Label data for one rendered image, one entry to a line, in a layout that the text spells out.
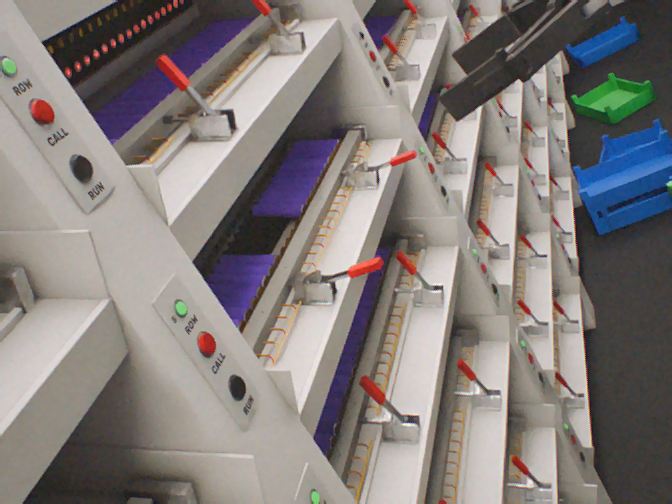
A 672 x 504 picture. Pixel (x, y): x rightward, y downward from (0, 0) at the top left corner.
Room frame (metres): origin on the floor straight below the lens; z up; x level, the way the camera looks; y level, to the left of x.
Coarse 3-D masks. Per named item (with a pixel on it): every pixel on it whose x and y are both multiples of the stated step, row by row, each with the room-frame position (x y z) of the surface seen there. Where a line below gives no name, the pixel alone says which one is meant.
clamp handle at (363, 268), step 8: (360, 264) 0.73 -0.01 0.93; (368, 264) 0.72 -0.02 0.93; (376, 264) 0.72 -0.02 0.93; (320, 272) 0.75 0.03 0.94; (344, 272) 0.74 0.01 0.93; (352, 272) 0.73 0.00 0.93; (360, 272) 0.73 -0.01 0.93; (320, 280) 0.75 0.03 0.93; (328, 280) 0.74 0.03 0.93; (336, 280) 0.74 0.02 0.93
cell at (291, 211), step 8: (256, 208) 0.95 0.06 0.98; (264, 208) 0.95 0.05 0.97; (272, 208) 0.95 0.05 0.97; (280, 208) 0.94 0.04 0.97; (288, 208) 0.94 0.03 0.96; (296, 208) 0.93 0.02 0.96; (256, 216) 0.95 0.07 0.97; (264, 216) 0.95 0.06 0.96; (272, 216) 0.94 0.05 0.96; (280, 216) 0.94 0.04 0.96; (288, 216) 0.94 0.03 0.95; (296, 216) 0.93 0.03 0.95
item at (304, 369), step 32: (288, 128) 1.19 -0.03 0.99; (320, 128) 1.17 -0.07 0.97; (352, 128) 1.13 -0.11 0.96; (384, 128) 1.13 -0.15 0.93; (384, 160) 1.06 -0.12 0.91; (352, 192) 0.98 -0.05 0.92; (384, 192) 0.98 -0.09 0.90; (288, 224) 0.93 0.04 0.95; (352, 224) 0.90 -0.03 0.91; (352, 256) 0.83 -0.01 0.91; (352, 288) 0.79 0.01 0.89; (320, 320) 0.72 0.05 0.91; (288, 352) 0.68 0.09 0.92; (320, 352) 0.67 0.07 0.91; (288, 384) 0.58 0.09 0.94; (320, 384) 0.65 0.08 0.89
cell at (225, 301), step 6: (222, 300) 0.76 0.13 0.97; (228, 300) 0.76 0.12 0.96; (234, 300) 0.75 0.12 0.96; (240, 300) 0.75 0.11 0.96; (246, 300) 0.75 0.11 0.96; (252, 300) 0.75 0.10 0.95; (222, 306) 0.76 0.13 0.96; (228, 306) 0.75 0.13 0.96; (234, 306) 0.75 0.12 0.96; (240, 306) 0.75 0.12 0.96; (246, 306) 0.75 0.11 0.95
